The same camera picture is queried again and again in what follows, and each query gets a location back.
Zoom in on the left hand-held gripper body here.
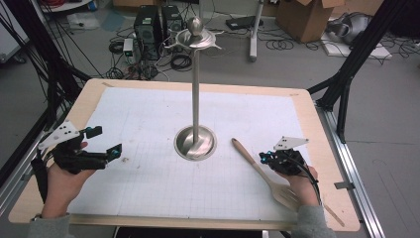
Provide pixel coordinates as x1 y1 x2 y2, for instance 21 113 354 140
37 119 110 176

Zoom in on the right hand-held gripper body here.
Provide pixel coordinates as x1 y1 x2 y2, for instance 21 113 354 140
266 135 310 177

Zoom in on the wooden slotted spatula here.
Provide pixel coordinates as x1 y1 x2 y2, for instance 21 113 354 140
230 137 300 211

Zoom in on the person's right hand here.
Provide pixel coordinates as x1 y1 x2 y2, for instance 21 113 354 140
278 165 320 208

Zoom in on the person's left hand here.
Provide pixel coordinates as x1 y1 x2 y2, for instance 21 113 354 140
41 141 97 220

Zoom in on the white gridded mat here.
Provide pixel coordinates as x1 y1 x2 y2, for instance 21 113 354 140
67 86 313 222

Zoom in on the thin wooden strip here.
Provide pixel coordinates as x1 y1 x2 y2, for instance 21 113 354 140
322 202 347 228

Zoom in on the metal utensil hanging stand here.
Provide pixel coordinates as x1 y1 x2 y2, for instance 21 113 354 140
163 16 223 163

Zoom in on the white power adapter box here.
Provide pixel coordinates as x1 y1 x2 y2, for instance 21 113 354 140
122 37 135 58

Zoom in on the clear plastic bag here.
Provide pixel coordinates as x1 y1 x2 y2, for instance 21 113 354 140
66 12 101 31

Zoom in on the large black computer tower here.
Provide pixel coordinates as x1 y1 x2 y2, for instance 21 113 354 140
133 5 163 61

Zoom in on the white stand pole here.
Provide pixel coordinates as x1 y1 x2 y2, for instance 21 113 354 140
248 0 265 63

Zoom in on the white cabinet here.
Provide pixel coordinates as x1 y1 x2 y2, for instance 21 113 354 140
0 0 30 64

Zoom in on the small black computer tower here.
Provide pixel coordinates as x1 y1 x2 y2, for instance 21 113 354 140
160 4 184 45

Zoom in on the flat black device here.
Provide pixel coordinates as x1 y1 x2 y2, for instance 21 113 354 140
225 15 264 31

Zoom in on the brown cardboard box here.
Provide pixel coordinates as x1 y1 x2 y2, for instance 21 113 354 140
274 0 347 44

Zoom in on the white foam board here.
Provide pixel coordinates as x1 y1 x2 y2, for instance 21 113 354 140
321 31 394 60

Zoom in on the grey bag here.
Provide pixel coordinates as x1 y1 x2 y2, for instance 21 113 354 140
325 12 373 46

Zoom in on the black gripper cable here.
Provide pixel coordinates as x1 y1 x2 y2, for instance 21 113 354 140
286 153 324 206

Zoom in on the black gripper wrist strap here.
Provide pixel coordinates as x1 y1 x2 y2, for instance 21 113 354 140
30 158 50 205

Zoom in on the grey metal bracket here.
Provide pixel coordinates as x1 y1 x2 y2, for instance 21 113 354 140
333 180 357 191

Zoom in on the aluminium rail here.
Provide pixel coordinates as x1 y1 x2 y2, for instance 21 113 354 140
315 104 386 238

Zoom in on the black metal frame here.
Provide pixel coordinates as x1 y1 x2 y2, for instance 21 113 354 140
0 0 92 133
306 0 411 144

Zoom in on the thin looped black cable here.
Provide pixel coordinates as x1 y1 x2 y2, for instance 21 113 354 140
264 38 295 52

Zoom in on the coiled black cable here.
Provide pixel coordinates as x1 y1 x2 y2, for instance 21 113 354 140
169 53 193 72

